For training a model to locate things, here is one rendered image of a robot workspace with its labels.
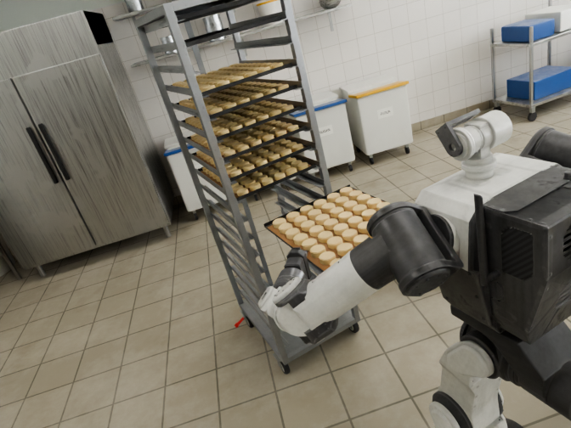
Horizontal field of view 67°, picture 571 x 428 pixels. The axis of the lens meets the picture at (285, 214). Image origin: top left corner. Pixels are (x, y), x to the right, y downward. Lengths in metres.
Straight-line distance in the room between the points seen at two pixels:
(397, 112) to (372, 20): 1.08
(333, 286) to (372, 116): 3.76
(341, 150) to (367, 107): 0.49
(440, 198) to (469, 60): 4.85
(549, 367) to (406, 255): 0.41
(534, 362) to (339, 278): 0.43
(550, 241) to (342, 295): 0.35
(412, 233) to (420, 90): 4.69
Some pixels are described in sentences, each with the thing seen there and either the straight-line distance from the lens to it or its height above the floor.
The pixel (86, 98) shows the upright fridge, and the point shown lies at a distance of 3.97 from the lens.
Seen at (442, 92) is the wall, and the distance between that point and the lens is 5.56.
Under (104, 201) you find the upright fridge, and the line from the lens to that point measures 4.18.
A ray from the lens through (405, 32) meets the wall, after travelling 5.26.
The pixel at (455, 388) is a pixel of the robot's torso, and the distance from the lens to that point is 1.34.
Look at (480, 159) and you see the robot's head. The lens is 0.90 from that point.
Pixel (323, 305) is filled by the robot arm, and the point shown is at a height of 1.20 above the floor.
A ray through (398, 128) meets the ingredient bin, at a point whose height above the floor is 0.32.
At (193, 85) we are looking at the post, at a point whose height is 1.54.
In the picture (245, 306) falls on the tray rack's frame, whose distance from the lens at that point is 2.73.
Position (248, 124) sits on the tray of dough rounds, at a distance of 1.83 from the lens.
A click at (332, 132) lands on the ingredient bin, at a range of 4.38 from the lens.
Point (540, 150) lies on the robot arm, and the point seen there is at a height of 1.32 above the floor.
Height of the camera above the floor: 1.72
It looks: 25 degrees down
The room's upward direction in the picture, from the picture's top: 16 degrees counter-clockwise
